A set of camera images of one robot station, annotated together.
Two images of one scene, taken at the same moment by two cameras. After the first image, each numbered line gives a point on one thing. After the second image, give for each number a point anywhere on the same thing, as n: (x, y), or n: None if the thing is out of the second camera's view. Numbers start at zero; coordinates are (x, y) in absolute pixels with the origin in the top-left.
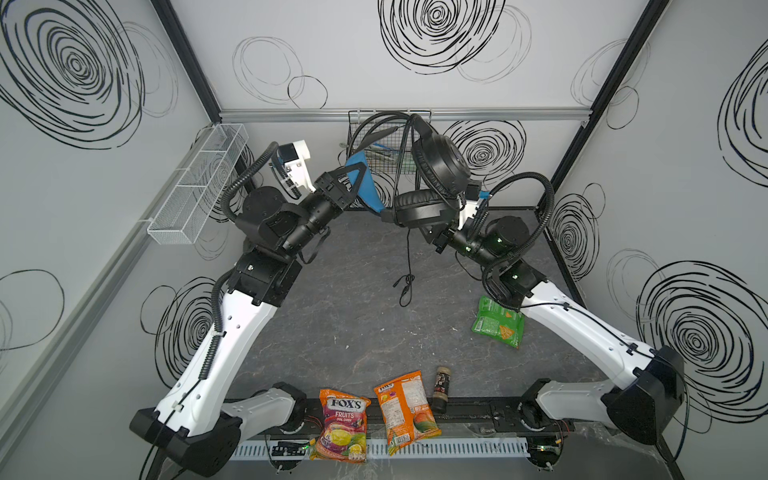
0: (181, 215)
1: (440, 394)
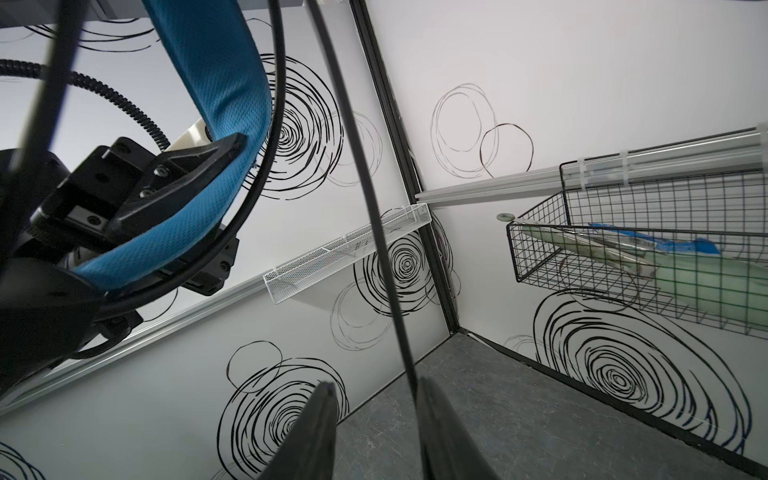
0: (345, 252)
1: None
